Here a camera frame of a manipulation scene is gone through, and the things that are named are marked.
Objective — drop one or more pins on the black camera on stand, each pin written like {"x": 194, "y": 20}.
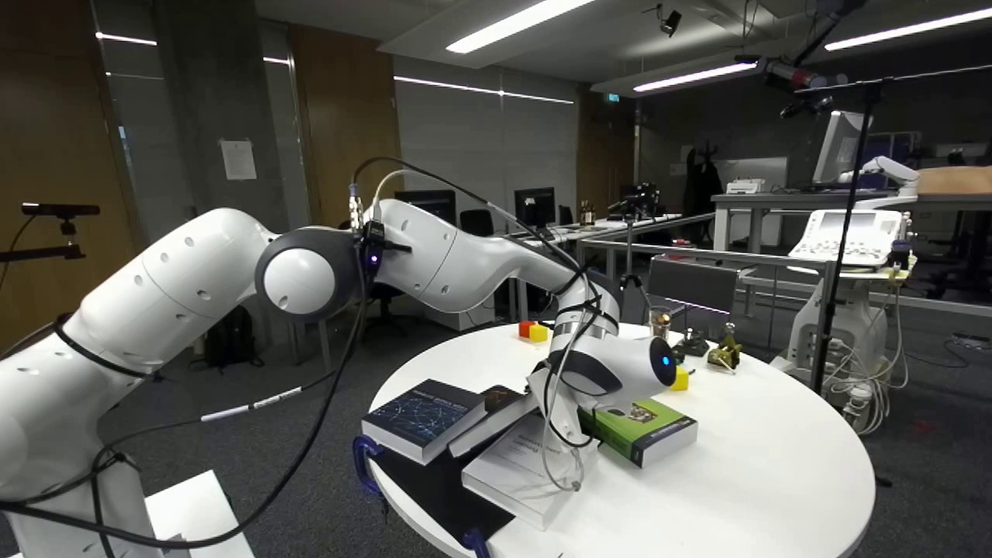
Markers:
{"x": 61, "y": 210}

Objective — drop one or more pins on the black and yellow toy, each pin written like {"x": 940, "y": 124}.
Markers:
{"x": 724, "y": 359}

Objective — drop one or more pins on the ceiling light strip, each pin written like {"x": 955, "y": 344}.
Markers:
{"x": 910, "y": 32}
{"x": 484, "y": 92}
{"x": 697, "y": 79}
{"x": 515, "y": 25}

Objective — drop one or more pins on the black tripod pole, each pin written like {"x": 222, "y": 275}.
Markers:
{"x": 840, "y": 238}

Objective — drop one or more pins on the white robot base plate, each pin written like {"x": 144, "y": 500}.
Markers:
{"x": 189, "y": 507}

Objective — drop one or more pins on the white book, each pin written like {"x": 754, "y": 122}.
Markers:
{"x": 513, "y": 470}

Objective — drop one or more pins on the yellow toy block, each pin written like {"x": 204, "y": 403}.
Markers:
{"x": 540, "y": 333}
{"x": 682, "y": 382}

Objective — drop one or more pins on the black ceiling camera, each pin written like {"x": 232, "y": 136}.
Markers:
{"x": 671, "y": 20}

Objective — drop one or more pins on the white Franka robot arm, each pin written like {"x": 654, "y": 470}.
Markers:
{"x": 176, "y": 280}

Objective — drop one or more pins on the navy book with network print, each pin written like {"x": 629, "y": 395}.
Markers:
{"x": 420, "y": 413}

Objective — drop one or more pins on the green book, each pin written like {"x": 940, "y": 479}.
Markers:
{"x": 646, "y": 430}

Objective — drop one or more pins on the white paper notice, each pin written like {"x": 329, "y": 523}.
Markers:
{"x": 236, "y": 158}

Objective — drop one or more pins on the person in black clothes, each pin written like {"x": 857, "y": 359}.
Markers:
{"x": 703, "y": 191}

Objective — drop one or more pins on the brown cardboard box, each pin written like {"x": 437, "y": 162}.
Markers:
{"x": 955, "y": 184}

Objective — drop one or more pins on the small dark object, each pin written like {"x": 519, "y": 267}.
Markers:
{"x": 696, "y": 344}

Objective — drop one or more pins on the long white desk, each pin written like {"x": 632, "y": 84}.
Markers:
{"x": 577, "y": 229}

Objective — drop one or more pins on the red toy block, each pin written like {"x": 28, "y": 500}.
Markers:
{"x": 525, "y": 330}

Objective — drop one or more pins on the small glass jar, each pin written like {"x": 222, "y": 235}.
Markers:
{"x": 662, "y": 322}

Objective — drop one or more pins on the black backpack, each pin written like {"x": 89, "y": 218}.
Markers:
{"x": 232, "y": 343}

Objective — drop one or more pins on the white ultrasound machine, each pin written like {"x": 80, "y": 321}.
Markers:
{"x": 879, "y": 242}

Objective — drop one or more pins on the black office chair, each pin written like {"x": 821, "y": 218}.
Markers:
{"x": 482, "y": 218}

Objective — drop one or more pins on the black computer monitor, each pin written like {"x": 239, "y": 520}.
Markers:
{"x": 535, "y": 206}
{"x": 434, "y": 204}

